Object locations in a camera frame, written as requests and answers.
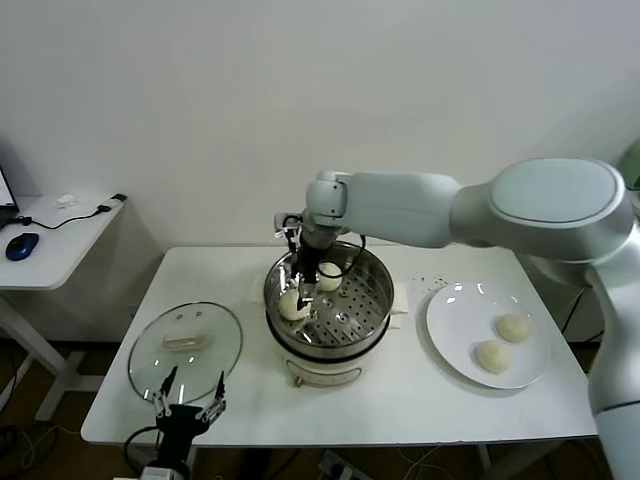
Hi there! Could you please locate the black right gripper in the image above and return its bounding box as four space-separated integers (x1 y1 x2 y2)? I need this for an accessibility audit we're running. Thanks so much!
288 245 324 311

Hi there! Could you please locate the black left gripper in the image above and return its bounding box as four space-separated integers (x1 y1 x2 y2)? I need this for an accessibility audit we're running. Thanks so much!
152 365 227 454

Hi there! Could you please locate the white steamed baozi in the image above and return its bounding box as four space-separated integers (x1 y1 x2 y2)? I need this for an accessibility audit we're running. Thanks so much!
317 262 343 293
496 313 530 344
474 340 513 375
277 291 310 321

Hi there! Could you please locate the glass lid with cream handle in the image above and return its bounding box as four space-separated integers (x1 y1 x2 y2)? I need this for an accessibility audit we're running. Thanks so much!
127 301 244 407

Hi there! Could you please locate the stainless steel steamer basket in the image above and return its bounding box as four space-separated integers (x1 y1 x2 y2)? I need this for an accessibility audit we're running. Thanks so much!
263 240 395 360

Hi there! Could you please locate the cream electric cooker base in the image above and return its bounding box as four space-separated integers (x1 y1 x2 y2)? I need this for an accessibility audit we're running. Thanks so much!
248 273 412 389

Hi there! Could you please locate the white power strip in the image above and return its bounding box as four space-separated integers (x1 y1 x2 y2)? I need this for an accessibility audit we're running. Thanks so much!
318 449 361 480

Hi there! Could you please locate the white round plate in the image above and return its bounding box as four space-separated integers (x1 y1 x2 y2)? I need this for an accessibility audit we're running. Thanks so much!
425 282 549 390

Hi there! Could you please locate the white side table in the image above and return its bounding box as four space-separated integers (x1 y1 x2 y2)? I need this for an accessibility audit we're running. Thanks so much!
0 195 127 424

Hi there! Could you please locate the blue computer mouse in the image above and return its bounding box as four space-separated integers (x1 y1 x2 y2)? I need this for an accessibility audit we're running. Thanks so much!
5 233 40 261

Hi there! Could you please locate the white table leg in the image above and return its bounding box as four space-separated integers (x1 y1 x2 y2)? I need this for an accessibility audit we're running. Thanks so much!
474 442 501 480

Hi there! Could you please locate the black laptop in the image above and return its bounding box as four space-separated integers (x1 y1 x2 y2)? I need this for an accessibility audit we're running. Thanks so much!
0 167 21 232

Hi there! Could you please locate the pale green appliance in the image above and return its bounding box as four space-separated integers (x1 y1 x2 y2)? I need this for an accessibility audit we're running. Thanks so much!
619 147 640 190

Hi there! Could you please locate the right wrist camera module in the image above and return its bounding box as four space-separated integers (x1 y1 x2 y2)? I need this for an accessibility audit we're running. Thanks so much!
273 213 302 237

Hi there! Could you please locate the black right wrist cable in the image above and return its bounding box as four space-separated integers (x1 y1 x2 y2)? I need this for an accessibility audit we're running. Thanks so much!
344 232 368 274

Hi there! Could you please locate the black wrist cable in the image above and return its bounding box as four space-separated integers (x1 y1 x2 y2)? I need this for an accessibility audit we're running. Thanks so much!
123 425 164 476
344 232 368 274

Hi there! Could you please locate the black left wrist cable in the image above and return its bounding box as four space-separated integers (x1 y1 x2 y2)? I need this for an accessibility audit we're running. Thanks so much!
123 425 164 476

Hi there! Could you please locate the black desk cable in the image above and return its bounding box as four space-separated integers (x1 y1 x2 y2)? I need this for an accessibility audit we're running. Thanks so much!
14 203 112 232

